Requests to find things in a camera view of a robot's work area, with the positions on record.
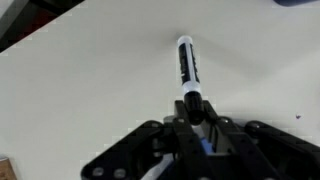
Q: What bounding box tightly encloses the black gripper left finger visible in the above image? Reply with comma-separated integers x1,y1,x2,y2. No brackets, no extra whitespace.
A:
80,99,208,180

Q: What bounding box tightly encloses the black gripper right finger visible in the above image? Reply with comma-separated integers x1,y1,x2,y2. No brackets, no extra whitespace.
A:
199,99,320,180

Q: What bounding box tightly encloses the black and white marker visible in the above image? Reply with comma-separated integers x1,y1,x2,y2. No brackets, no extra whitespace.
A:
175,34,205,127

